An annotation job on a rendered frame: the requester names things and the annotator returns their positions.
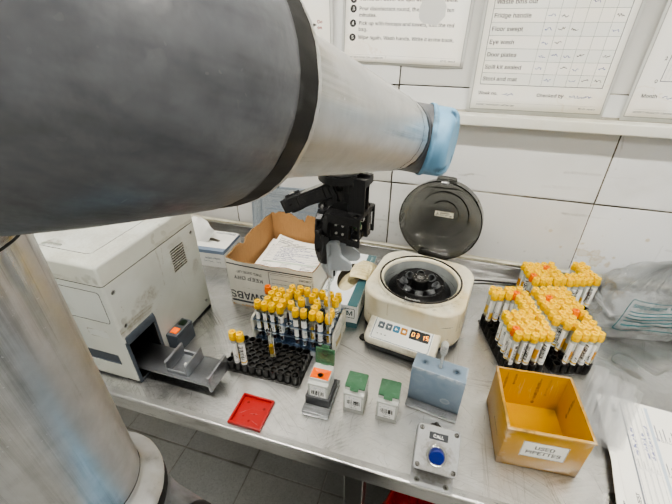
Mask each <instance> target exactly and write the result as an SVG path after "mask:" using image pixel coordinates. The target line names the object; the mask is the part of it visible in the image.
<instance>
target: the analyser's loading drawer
mask: <svg viewBox="0 0 672 504"><path fill-rule="evenodd" d="M134 357H135V360H136V362H137V365H138V367H139V368H140V369H144V370H147V371H151V372H155V373H158V374H162V375H166V376H169V377H173V378H177V379H180V380H184V381H188V382H191V383H195V384H199V385H202V386H206V387H209V391H210V392H213V390H214V389H215V388H216V386H217V385H218V383H219V382H220V380H221V379H222V377H223V376H224V374H225V373H226V372H227V370H228V369H229V366H228V361H227V356H226V355H225V354H224V355H223V356H222V357H221V359H216V358H212V357H208V356H204V355H203V353H202V349H201V347H200V348H199V349H198V350H197V351H196V352H194V351H190V350H186V349H184V346H183V343H182V342H181V343H180V344H179V345H178V346H177V347H176V348H172V347H168V346H164V345H160V344H156V343H152V342H148V341H147V342H146V343H145V344H144V345H143V346H142V347H141V348H140V349H139V350H138V351H137V352H136V353H135V354H134ZM185 362H186V363H187V364H186V365H184V363H185Z"/></svg>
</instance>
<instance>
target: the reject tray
mask: <svg viewBox="0 0 672 504"><path fill-rule="evenodd" d="M274 404H275V401H274V400H270V399H267V398H263V397H259V396H255V395H252V394H248V393H244V394H243V396H242V397H241V399H240V401H239V402H238V404H237V406H236V407H235V409H234V411H233V412H232V414H231V416H230V417H229V419H228V421H227V422H228V424H231V425H235V426H238V427H242V428H245V429H248V430H252V431H255V432H258V433H260V431H261V429H262V427H263V425H264V423H265V421H266V419H267V418H268V416H269V414H270V412H271V410H272V408H273V406H274Z"/></svg>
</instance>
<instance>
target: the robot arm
mask: <svg viewBox="0 0 672 504"><path fill-rule="evenodd" d="M459 128H460V114H459V112H458V111H457V110H456V109H455V108H452V107H447V106H441V105H438V104H437V103H434V102H432V103H430V104H427V103H421V102H417V101H415V100H414V99H412V98H411V97H410V96H408V95H407V94H405V93H404V92H402V91H401V90H399V89H398V88H396V87H395V86H393V85H392V84H390V83H389V82H387V81H386V80H384V79H383V78H381V77H380V76H378V75H377V74H375V73H374V72H372V71H371V70H369V69H368V68H366V67H365V66H364V65H363V64H360V63H359V62H358V61H356V60H355V59H353V58H352V57H350V56H349V55H347V54H346V53H344V52H343V51H341V50H340V49H338V48H337V47H335V46H334V45H332V44H331V43H329V42H328V41H326V40H325V39H323V38H322V37H320V36H319V35H317V34H316V33H315V30H314V27H313V24H312V21H311V19H310V16H309V14H308V12H307V10H306V8H305V5H304V3H303V2H302V0H0V504H211V503H209V502H208V501H206V500H204V499H203V498H201V497H200V496H198V495H196V494H195V493H193V492H192V491H190V490H188V489H187V488H185V487H184V486H182V485H181V484H179V483H178V482H176V481H175V480H174V479H173V478H172V477H171V476H170V474H169V472H168V470H167V467H166V465H165V462H164V460H163V458H162V455H161V453H160V451H159V450H158V448H157V447H156V445H155V444H154V443H153V442H152V441H151V440H150V439H149V438H147V437H145V436H143V435H141V434H138V433H136V432H131V431H128V430H127V428H126V426H125V424H124V422H123V420H122V418H121V416H120V414H119V412H118V410H117V408H116V405H115V403H114V401H113V399H112V397H111V395H110V393H109V391H108V389H107V387H106V385H105V383H104V380H103V378H102V376H101V374H100V372H99V370H98V368H97V366H96V364H95V362H94V360H93V357H92V355H91V353H90V351H89V349H88V347H87V345H86V343H85V341H84V339H83V337H82V334H81V332H80V330H79V328H78V326H77V324H76V322H75V320H74V318H73V316H72V314H71V311H70V309H69V307H68V305H67V303H66V301H65V299H64V297H63V295H62V293H61V291H60V289H59V286H58V284H57V282H56V280H55V278H54V276H53V274H52V272H51V270H50V268H49V266H48V263H47V261H46V259H45V257H44V255H43V253H42V251H41V249H40V247H39V245H38V243H37V240H36V238H35V236H34V234H35V233H45V232H55V231H65V230H74V229H84V228H91V227H99V226H106V225H113V224H120V223H127V222H135V221H142V220H149V219H156V218H163V217H170V216H178V215H185V214H192V213H198V212H204V211H210V210H215V209H219V208H226V207H233V206H239V205H242V204H246V203H250V202H253V201H256V200H258V199H260V198H262V197H264V196H266V195H268V194H269V193H270V192H272V191H273V190H275V189H276V188H277V187H278V186H280V185H281V184H282V183H283V182H284V181H285V180H286V179H287V178H296V177H311V176H318V180H319V181H320V182H322V183H320V184H318V185H315V186H312V187H310V188H307V189H304V190H302V191H299V190H297V191H293V192H290V193H289V194H288V195H286V196H285V198H284V199H283V200H281V201H280V203H281V205H282V207H283V209H284V211H285V214H287V213H290V212H292V213H295V212H298V211H301V210H302V209H304V208H305V207H308V206H310V205H313V204H316V203H319V202H320V203H319V204H318V208H319V209H318V211H317V213H316V217H315V230H314V232H315V240H314V247H315V252H316V256H317V259H318V262H320V264H321V267H322V268H323V270H324V272H325V273H326V275H327V276H328V277H329V278H331V279H333V278H334V276H336V272H337V271H350V270H351V269H352V264H351V262H350V261H357V260H359V259H360V252H359V251H358V250H357V249H355V248H358V249H359V244H360V239H361V238H362V237H368V235H369V234H370V230H372V231H373V230H374V218H375V203H370V202H369V188H370V184H371V183H372V182H373V179H374V174H373V173H369V172H383V171H395V170H402V171H407V172H412V173H415V174H416V175H422V174H425V175H431V176H441V175H443V174H444V173H446V171H447V170H448V168H449V166H450V164H451V161H452V158H453V155H454V151H455V148H456V144H457V139H458V134H459ZM371 212H372V224H371ZM355 240H357V241H355Z"/></svg>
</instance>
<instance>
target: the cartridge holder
mask: <svg viewBox="0 0 672 504"><path fill-rule="evenodd" d="M339 386H340V380H337V379H334V383H333V386H332V389H331V392H330V394H329V397H328V399H324V398H320V397H316V396H312V395H308V390H307V393H306V395H305V399H306V400H305V403H304V405H303V407H302V410H301V411H302V414H305V415H309V416H313V417H316V418H320V419H324V420H328V418H329V416H330V413H331V410H332V407H333V404H334V401H335V398H336V395H337V392H338V389H339Z"/></svg>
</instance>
